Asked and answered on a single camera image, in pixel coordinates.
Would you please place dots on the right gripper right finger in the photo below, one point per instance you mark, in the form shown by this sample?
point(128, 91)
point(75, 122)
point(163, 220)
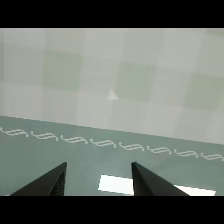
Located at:
point(146, 183)

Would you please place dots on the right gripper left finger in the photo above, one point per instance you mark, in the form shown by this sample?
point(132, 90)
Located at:
point(50, 182)

